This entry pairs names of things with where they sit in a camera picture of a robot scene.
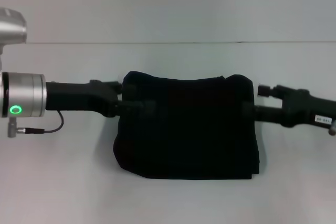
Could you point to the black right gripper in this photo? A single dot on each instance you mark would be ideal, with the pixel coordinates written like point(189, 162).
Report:
point(307, 108)

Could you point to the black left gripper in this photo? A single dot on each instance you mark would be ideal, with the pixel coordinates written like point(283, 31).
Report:
point(78, 98)

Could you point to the black t-shirt with white print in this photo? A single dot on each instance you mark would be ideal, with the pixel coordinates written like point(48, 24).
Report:
point(189, 129)

